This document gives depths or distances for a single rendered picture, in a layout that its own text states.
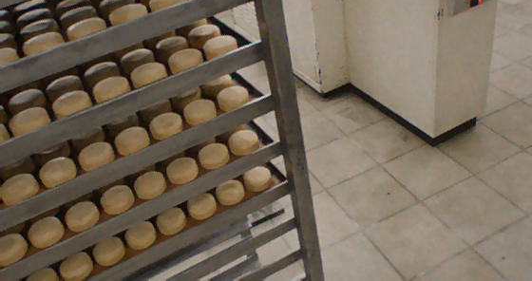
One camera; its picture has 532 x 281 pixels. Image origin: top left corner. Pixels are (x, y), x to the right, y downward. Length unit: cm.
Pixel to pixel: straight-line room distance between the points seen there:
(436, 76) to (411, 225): 65
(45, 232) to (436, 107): 184
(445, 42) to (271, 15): 154
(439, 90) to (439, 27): 31
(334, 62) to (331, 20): 25
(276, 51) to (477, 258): 147
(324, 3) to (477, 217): 127
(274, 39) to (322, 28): 192
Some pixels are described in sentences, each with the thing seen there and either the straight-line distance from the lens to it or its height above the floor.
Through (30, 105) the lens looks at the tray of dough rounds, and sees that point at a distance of 74.
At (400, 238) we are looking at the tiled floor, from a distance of 203.
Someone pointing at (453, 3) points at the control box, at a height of 75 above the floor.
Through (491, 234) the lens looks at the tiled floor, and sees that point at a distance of 208.
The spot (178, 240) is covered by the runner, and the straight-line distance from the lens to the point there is 81.
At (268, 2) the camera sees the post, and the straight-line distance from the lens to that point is 64.
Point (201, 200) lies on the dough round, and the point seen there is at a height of 97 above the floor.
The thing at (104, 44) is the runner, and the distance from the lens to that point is 62.
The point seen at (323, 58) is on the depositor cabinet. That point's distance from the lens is 265.
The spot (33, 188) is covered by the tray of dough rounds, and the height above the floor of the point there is 114.
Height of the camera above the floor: 153
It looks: 35 degrees down
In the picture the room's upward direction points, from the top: 12 degrees counter-clockwise
